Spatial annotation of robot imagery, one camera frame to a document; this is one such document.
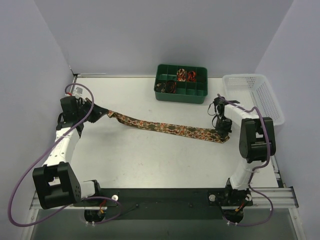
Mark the paisley patterned necktie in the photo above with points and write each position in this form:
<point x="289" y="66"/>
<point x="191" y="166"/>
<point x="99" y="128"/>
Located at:
<point x="198" y="133"/>

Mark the rolled red black tie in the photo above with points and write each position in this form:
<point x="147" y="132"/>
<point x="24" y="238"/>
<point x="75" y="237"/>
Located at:
<point x="170" y="86"/>

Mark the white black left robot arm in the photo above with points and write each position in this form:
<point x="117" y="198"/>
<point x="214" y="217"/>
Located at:
<point x="55" y="181"/>

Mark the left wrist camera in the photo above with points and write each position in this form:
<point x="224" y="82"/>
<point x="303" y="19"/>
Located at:
<point x="77" y="92"/>

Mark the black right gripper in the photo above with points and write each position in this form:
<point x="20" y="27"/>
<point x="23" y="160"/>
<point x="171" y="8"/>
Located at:
<point x="223" y="125"/>

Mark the rolled cream paisley tie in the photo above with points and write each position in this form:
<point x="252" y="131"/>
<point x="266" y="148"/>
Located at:
<point x="181" y="75"/>

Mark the green compartment organizer box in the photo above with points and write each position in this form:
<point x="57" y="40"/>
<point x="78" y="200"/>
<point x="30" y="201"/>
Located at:
<point x="186" y="92"/>

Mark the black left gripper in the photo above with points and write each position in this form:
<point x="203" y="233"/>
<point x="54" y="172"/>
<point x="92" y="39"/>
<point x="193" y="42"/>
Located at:
<point x="92" y="111"/>

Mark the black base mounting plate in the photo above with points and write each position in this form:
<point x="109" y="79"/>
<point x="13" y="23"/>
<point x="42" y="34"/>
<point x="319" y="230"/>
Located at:
<point x="174" y="203"/>

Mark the rolled dark brown tie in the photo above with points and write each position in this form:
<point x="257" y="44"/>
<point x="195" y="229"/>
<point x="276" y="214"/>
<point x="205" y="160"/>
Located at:
<point x="160" y="87"/>

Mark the aluminium front rail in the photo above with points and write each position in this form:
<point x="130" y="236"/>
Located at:
<point x="282" y="198"/>

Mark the white perforated plastic basket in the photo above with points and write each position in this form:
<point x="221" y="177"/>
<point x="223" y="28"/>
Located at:
<point x="254" y="90"/>

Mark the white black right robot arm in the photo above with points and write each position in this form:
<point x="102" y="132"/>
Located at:
<point x="256" y="141"/>

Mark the rolled orange black tie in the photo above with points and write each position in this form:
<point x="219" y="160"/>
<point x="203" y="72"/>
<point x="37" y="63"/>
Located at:
<point x="191" y="76"/>

